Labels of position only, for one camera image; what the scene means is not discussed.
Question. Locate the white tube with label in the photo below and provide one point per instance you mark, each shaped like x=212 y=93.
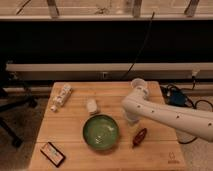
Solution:
x=60 y=99

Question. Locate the black orange flat box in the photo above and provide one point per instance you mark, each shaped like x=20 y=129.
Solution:
x=55 y=156

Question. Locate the blue power box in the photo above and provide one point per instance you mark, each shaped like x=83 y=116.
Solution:
x=177 y=99

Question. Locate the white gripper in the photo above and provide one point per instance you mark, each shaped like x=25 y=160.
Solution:
x=131 y=118

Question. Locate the white baseboard heater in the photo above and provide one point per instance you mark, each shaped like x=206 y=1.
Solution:
x=113 y=71

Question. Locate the brown red oblong object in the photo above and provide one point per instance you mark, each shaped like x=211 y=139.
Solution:
x=139 y=137

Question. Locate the green ceramic bowl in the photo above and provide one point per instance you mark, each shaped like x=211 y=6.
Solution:
x=100 y=132

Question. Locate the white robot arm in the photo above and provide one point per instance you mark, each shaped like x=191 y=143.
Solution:
x=195 y=122

